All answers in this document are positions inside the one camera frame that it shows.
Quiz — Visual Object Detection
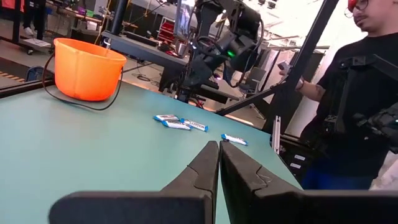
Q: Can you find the black desk pole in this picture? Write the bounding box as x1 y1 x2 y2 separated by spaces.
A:
110 0 129 35

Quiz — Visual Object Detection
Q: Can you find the grey side desk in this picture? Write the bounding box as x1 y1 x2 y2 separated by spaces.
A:
101 30 191 74

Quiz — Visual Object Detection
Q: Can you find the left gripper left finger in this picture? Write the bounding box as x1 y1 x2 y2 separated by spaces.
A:
48 140 220 224

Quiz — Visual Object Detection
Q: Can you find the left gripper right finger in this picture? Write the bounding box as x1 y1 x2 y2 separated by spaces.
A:
219 140 398 224

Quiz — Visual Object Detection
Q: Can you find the black drawer cabinet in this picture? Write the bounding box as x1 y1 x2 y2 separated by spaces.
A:
279 133 315 184

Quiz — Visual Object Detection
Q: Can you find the person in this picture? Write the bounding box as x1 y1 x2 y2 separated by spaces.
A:
278 0 398 191
22 0 47 37

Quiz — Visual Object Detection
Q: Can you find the grey office chair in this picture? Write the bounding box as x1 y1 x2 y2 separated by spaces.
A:
238 66 269 95

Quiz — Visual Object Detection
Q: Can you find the white aluminium bracket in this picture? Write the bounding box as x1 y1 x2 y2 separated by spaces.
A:
271 115 282 156

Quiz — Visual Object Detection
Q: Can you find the orange red cloth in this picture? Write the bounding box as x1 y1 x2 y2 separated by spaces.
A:
0 0 25 12

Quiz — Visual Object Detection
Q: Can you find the orange pumpkin bucket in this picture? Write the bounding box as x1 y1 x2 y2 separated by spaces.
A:
42 37 127 111

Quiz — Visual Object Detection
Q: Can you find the white blue candy bar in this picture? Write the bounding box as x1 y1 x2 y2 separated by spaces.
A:
161 119 192 131
221 133 249 147
153 114 181 123
180 118 210 133

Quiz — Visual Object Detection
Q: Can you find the lit computer monitor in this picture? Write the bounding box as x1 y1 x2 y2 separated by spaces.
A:
173 0 197 38

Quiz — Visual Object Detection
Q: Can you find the silver metal cup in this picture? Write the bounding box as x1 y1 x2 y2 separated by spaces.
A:
175 42 191 58

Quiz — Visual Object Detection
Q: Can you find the black hazard-striped floor mat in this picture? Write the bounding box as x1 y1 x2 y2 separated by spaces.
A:
0 55 55 90

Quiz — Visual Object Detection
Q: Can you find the black aluminium table frame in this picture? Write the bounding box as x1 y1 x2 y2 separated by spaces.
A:
0 0 340 156

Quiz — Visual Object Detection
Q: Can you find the blue chair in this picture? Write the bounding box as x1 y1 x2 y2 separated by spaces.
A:
24 65 53 83

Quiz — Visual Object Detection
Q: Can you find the person's hand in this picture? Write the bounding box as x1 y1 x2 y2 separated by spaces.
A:
278 63 304 91

